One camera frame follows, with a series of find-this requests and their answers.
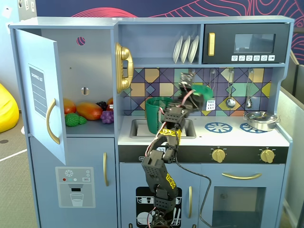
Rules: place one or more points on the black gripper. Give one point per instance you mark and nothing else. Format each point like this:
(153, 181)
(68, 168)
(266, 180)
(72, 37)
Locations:
(193, 99)

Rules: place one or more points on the green lid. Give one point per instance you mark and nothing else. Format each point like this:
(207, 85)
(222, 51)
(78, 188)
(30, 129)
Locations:
(204, 90)

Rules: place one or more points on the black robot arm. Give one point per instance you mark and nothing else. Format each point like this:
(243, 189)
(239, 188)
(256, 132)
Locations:
(154, 171)

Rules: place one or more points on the steel pot with lid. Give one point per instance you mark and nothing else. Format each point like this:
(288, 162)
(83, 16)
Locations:
(261, 121)

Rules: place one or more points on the steel slotted spatula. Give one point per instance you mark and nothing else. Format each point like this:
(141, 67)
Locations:
(211, 104)

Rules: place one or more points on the steel ladle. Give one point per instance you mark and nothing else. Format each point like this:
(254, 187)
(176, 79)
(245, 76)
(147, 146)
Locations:
(230, 102)

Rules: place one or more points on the green container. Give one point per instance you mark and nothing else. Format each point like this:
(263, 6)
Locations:
(152, 114)

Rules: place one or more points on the steel spoon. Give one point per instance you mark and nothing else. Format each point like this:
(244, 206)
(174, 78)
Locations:
(248, 103)

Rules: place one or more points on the white plate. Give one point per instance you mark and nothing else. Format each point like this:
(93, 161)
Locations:
(193, 50)
(185, 50)
(177, 50)

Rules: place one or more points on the gold stove knob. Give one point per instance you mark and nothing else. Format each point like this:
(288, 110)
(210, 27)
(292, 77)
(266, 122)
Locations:
(268, 156)
(218, 155)

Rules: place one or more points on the grey sink basin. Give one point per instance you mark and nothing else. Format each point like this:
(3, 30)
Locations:
(140, 130)

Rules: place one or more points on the black toy microwave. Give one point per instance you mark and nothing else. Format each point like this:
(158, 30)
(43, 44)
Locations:
(223, 42)

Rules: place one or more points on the blue toy kitchen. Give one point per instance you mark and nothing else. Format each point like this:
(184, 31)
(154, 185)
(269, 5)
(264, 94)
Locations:
(166, 28)

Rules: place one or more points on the gold toy telephone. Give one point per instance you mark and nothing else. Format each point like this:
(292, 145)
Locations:
(124, 57)

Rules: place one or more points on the orange toy fruit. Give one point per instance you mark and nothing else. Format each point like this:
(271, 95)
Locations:
(110, 101)

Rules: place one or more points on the red toy fruit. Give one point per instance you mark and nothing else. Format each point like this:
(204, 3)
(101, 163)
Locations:
(110, 108)

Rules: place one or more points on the purple toy grapes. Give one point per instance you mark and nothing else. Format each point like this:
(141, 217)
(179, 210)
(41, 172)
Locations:
(107, 116)

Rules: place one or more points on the black Dell monitor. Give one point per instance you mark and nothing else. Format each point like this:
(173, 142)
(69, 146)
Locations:
(289, 78)

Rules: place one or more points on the dark toy berries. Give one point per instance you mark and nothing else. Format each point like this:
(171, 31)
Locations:
(101, 105)

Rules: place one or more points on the grey desk divider panel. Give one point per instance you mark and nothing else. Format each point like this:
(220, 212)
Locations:
(293, 142)

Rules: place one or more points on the toy mango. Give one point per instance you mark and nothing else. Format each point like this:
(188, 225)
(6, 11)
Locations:
(89, 111)

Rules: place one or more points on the green toy lettuce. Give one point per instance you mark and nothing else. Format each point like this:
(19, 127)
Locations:
(72, 119)

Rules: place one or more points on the orange red toy peach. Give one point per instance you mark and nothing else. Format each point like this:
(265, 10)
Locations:
(69, 106)

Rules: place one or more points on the blue fridge door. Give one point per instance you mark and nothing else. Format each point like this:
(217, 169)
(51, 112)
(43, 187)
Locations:
(28, 52)

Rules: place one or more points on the yellow beanbag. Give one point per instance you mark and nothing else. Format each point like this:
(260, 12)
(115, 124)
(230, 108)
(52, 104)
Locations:
(7, 109)

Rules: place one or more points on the dark floor disc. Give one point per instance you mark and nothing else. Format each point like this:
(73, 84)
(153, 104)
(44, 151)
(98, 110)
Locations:
(3, 141)

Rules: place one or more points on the small wrist camera board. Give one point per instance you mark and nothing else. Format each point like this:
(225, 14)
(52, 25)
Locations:
(185, 79)

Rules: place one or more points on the white wall socket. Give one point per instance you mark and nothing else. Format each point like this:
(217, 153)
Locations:
(8, 27)
(6, 12)

